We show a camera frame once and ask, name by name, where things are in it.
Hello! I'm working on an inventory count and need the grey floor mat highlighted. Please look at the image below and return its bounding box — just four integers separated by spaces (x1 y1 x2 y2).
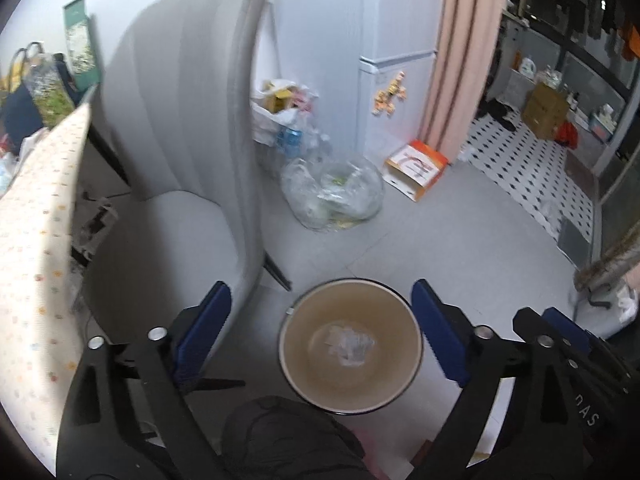
556 216 597 268

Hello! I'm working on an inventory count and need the yellow packet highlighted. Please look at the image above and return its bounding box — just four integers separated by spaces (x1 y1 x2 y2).
0 57 26 93

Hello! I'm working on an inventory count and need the black table leg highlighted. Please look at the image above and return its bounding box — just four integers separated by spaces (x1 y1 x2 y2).
87 125 132 187

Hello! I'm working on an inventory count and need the green carton box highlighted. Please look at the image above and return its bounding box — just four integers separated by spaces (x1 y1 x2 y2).
62 0 105 87

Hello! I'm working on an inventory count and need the person's dark trouser leg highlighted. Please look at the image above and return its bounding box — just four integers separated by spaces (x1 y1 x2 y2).
220 395 373 480

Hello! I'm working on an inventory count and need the fur-trimmed coat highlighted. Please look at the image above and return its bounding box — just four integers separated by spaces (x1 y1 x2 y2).
574 245 640 293

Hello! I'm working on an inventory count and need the orange and white cardboard box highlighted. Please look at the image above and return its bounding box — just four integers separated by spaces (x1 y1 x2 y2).
383 140 450 202

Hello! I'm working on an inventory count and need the brown cardboard box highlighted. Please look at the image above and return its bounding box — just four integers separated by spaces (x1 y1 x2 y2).
521 82 571 142

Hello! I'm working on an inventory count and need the red cloth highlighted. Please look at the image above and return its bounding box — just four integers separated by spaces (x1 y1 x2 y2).
556 121 579 149

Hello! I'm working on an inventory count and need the white plastic bag of rubbish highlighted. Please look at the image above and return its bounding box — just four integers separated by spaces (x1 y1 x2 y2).
251 77 333 161

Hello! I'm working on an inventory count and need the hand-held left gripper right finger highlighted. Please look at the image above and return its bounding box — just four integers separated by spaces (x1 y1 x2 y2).
411 279 582 480

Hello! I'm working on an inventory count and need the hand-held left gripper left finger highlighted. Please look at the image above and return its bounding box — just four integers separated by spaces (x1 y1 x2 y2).
55 280 233 480

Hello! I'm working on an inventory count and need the clear plastic bottle yellow liquid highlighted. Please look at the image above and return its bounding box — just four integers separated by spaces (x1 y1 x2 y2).
24 51 77 128

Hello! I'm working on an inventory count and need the dark cloth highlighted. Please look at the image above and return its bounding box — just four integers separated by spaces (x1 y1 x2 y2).
480 99 522 132

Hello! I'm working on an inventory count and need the round beige waste bin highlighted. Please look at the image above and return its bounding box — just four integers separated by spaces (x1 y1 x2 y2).
277 277 425 416

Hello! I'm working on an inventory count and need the blue drink can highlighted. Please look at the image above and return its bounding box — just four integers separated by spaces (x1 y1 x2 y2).
282 127 304 157

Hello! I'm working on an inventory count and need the cluster of orange fridge magnets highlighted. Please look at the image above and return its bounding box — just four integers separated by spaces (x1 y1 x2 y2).
372 74 408 117

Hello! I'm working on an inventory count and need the floral tablecloth table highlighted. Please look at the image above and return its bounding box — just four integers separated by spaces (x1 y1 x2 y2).
0 105 93 466

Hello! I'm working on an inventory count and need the white fridge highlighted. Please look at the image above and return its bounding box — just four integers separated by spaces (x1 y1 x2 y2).
356 0 451 163

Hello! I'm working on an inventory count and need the clear plastic bag of bottles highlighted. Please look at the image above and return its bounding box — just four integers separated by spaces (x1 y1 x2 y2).
280 156 386 232

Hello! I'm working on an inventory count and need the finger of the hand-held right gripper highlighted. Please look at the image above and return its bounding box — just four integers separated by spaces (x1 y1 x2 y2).
512 306 633 396

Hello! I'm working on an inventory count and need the pink curtain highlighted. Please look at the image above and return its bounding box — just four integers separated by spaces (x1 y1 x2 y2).
419 0 508 161

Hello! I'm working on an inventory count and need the grey upholstered chair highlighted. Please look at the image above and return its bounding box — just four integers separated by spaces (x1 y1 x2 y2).
80 0 293 393

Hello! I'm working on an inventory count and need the row of hanging dark clothes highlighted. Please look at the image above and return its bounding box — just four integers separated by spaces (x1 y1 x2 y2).
510 0 632 61

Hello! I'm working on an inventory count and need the crumpled tissue in bin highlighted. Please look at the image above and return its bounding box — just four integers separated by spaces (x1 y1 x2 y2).
322 324 376 367

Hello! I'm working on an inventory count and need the navy blue handbag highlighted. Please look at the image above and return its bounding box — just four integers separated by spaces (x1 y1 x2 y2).
0 42 46 143

